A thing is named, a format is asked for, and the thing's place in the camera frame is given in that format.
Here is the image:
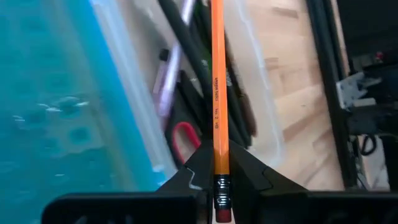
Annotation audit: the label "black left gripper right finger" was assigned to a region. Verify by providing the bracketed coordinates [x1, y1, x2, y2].
[229, 139, 398, 224]

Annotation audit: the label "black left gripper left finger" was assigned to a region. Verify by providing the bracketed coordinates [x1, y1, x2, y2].
[42, 139, 215, 224]

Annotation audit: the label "black scissors with red handles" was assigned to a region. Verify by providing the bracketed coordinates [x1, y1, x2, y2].
[164, 70, 206, 166]

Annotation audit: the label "purple pen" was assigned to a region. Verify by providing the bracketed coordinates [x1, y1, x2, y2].
[152, 0, 197, 118]

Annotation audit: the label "orange pencil with eraser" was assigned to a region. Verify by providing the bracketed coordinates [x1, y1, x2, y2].
[210, 0, 234, 223]

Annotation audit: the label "thick black marker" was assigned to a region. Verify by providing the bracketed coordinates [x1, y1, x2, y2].
[157, 0, 215, 138]

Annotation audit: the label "green pen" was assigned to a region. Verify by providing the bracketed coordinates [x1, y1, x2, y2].
[192, 0, 213, 82]

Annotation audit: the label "clear plastic supply box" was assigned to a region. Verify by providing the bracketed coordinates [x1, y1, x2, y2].
[90, 0, 287, 179]

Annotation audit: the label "blue plastic supply box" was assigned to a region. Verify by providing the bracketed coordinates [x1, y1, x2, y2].
[0, 0, 169, 224]

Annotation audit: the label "silver mounting bracket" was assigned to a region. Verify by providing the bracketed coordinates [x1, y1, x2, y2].
[335, 72, 382, 110]

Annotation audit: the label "black aluminium table frame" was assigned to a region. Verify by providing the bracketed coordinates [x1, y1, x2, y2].
[305, 0, 359, 191]

